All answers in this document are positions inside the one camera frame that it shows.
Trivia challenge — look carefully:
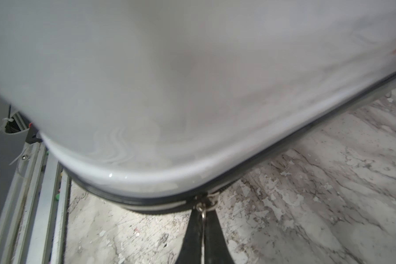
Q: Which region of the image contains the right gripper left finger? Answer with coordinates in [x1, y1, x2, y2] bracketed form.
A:
[175, 209, 203, 264]

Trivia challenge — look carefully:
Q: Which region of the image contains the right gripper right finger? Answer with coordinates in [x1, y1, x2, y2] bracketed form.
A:
[203, 210, 234, 264]

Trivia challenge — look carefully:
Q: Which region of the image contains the black white space suitcase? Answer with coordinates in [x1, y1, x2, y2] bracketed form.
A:
[0, 1, 396, 212]

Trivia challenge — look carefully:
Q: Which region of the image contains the aluminium front rail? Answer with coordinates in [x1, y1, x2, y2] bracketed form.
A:
[0, 110, 72, 264]

